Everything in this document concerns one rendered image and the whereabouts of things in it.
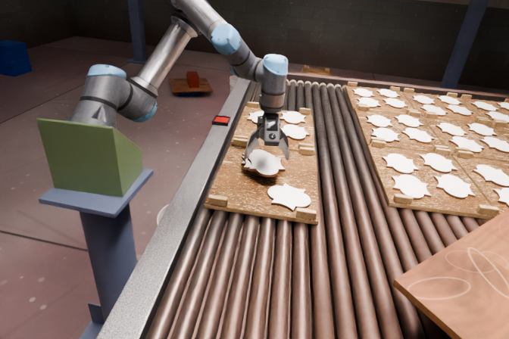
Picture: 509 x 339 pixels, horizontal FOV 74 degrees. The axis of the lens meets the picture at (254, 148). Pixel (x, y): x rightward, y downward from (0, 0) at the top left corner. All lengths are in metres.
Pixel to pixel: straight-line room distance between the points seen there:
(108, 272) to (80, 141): 0.56
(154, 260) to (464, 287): 0.71
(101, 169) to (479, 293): 1.05
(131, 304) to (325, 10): 5.85
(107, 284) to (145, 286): 0.66
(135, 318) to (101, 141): 0.54
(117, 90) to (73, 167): 0.29
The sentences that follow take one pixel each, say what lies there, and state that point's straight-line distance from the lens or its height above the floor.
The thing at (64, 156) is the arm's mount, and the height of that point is 1.01.
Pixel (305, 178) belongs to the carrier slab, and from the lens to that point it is 1.21.
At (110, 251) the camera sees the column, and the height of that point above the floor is 0.62.
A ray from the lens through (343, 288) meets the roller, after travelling 0.91.
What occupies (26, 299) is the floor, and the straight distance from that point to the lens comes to 2.22.
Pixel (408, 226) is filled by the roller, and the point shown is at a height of 0.91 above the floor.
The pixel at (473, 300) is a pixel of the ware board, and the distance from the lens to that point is 0.85.
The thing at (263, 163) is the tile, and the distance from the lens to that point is 1.16.
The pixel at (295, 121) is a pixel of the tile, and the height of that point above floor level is 0.95.
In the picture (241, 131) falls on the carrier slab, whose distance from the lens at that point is 1.49.
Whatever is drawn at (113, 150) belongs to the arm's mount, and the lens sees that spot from 1.13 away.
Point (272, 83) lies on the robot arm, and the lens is 1.02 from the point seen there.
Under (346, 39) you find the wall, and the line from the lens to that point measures 6.37.
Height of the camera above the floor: 1.59
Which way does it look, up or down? 29 degrees down
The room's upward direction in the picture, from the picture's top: 5 degrees clockwise
